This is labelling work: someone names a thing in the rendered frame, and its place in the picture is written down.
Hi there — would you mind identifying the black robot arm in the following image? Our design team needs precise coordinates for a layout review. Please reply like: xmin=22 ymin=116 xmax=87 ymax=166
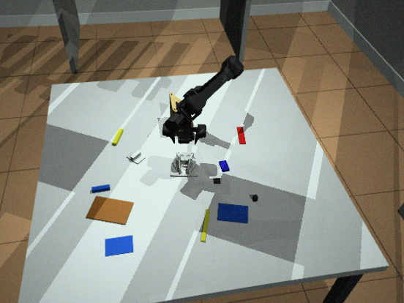
xmin=165 ymin=55 xmax=244 ymax=144

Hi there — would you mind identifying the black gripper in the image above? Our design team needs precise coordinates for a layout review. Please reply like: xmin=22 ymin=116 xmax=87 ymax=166
xmin=162 ymin=121 xmax=206 ymax=144

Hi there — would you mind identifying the red rectangular block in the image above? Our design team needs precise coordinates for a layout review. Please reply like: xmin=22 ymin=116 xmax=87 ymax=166
xmin=237 ymin=127 xmax=246 ymax=144

